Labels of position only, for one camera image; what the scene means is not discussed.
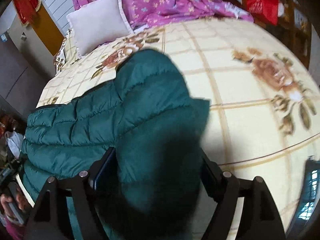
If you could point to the white square pillow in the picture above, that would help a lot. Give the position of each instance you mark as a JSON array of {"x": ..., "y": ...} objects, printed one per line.
[{"x": 97, "y": 23}]

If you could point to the dark green puffer jacket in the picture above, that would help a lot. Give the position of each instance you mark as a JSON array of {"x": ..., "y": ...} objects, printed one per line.
[{"x": 147, "y": 114}]

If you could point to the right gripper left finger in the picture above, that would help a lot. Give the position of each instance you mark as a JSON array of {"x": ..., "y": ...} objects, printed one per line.
[{"x": 49, "y": 218}]

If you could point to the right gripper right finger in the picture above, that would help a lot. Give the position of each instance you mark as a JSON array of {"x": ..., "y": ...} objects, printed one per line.
[{"x": 260, "y": 218}]

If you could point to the red hanging decoration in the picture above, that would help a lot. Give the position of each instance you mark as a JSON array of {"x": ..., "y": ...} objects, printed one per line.
[{"x": 27, "y": 10}]

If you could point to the red shopping bag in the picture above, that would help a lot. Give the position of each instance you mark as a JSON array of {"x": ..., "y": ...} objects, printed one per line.
[{"x": 264, "y": 10}]

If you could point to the white plastic bag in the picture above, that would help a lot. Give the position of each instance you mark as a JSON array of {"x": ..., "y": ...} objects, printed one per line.
[{"x": 14, "y": 142}]

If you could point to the cream floral bed sheet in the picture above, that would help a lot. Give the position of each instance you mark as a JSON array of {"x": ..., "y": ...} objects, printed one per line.
[{"x": 264, "y": 105}]

